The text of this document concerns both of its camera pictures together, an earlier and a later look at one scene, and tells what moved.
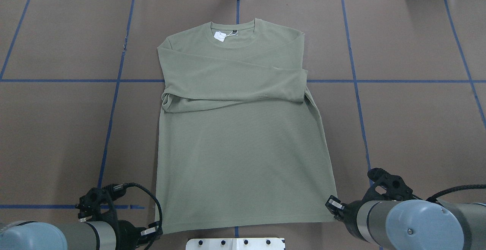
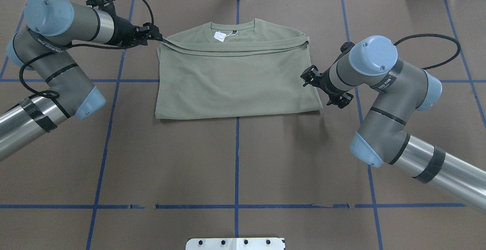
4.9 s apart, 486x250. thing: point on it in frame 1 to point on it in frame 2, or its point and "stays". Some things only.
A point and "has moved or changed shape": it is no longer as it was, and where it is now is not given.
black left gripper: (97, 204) to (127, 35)
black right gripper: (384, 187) to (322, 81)
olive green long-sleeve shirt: (240, 142) has moved or changed shape
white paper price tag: (220, 36) stays
